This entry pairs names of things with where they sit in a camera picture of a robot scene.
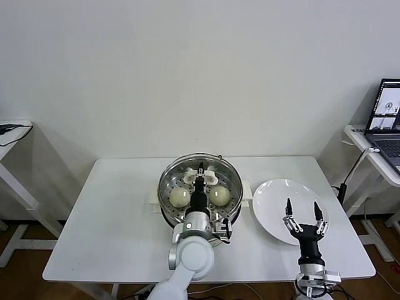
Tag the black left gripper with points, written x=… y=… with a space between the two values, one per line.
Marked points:
x=198 y=200

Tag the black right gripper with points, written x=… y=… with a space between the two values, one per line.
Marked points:
x=307 y=243

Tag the round glass pot lid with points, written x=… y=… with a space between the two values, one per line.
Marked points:
x=190 y=178

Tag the white steamed baozi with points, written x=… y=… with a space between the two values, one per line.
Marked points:
x=179 y=197
x=219 y=196

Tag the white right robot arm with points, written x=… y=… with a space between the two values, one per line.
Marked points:
x=312 y=278

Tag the stainless steel steamer pot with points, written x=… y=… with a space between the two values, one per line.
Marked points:
x=153 y=197

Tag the perforated steel steamer basket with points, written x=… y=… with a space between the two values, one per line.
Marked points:
x=165 y=215

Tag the round white plate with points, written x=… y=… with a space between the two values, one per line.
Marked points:
x=272 y=203

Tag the white side table with laptop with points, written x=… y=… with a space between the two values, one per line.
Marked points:
x=354 y=134

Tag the grey open laptop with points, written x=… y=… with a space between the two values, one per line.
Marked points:
x=387 y=147

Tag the white power strip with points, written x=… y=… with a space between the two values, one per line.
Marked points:
x=145 y=293

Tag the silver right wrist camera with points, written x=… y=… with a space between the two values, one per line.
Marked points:
x=332 y=277

